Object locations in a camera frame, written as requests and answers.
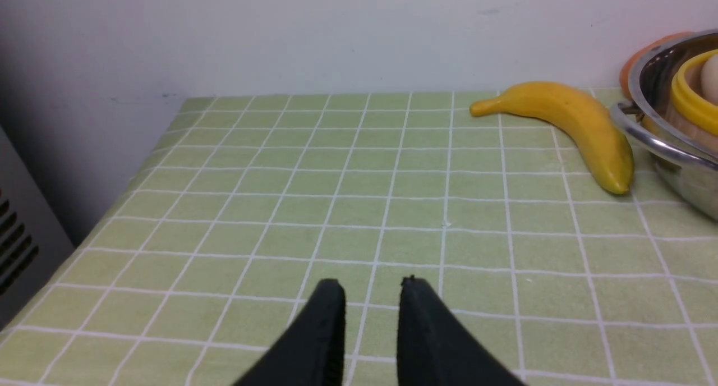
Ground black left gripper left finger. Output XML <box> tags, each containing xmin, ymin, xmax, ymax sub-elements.
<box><xmin>234</xmin><ymin>279</ymin><xmax>346</xmax><ymax>385</ymax></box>

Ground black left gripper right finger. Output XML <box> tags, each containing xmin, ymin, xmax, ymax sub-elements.
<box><xmin>397</xmin><ymin>275</ymin><xmax>524</xmax><ymax>385</ymax></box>

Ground bamboo steamer basket yellow rim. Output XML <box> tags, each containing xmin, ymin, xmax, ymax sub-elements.
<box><xmin>665</xmin><ymin>49</ymin><xmax>717</xmax><ymax>154</ymax></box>

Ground stainless steel pot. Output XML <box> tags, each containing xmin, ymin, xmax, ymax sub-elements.
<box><xmin>610</xmin><ymin>30</ymin><xmax>717</xmax><ymax>218</ymax></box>

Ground green checkered tablecloth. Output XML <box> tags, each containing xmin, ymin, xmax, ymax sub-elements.
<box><xmin>2</xmin><ymin>92</ymin><xmax>716</xmax><ymax>385</ymax></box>

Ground yellow banana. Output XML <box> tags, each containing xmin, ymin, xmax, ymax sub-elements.
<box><xmin>469</xmin><ymin>81</ymin><xmax>635</xmax><ymax>196</ymax></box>

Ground grey vented appliance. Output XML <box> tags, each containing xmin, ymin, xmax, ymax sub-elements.
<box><xmin>1</xmin><ymin>131</ymin><xmax>75</xmax><ymax>329</ymax></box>

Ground orange round fruit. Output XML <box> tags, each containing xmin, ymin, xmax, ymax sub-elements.
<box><xmin>619</xmin><ymin>31</ymin><xmax>696</xmax><ymax>99</ymax></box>

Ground white steamed bun front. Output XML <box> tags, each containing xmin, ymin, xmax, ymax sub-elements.
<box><xmin>700</xmin><ymin>53</ymin><xmax>718</xmax><ymax>107</ymax></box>

